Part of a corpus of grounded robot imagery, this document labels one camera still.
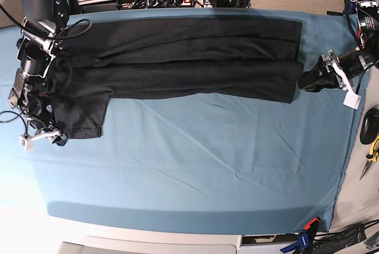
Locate white power strip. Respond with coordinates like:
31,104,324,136
126,0,205,9

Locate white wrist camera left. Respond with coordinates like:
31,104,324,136
343,91,361,110

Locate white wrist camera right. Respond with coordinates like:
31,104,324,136
19,135,34,151

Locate black T-shirt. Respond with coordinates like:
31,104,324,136
40,17,303,139

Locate yellow handled pliers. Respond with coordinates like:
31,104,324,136
359,136,378,180

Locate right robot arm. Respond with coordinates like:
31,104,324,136
1,0,92,150

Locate blue table cloth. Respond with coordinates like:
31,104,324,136
0,8,375,233

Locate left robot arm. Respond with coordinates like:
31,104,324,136
297,0,378,94

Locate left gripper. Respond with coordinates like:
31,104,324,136
297,48,373,92

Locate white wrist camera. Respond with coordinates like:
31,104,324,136
343,91,361,110
19,135,34,151

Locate black computer mouse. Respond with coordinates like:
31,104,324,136
359,107,378,144

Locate blue orange clamp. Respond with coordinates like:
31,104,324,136
280,217,321,254

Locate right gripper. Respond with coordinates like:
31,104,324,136
22,97,68,146

